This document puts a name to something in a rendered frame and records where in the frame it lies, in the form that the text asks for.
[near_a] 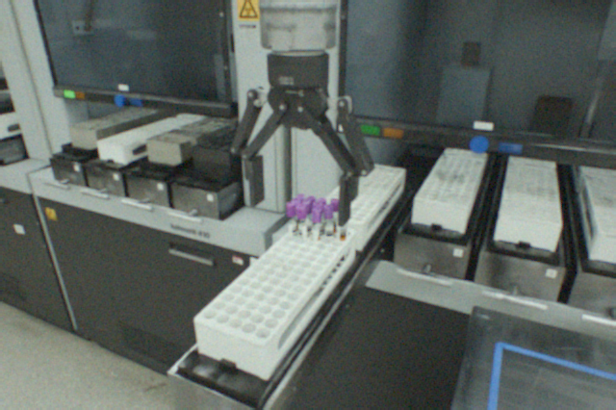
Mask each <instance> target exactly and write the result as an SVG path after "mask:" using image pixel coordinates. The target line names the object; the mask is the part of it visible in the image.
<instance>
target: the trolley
mask: <svg viewBox="0 0 616 410"><path fill-rule="evenodd" d="M449 410H616V343H615V342H612V341H609V340H605V339H601V338H597V337H593V336H590V335H586V334H582V333H578V332H575V331H573V330H569V329H565V328H561V327H557V326H553V325H550V324H546V323H542V322H539V321H535V320H530V319H526V318H522V317H518V316H514V315H511V314H507V313H504V312H500V311H496V310H492V309H485V308H482V307H478V306H473V309H472V312H471V316H470V321H469V326H468V330H467V335H466V340H465V344H464V348H463V353H462V358H461V363H460V367H459V372H458V376H457V381H456V385H455V389H454V394H453V399H452V403H451V405H450V408H449Z"/></svg>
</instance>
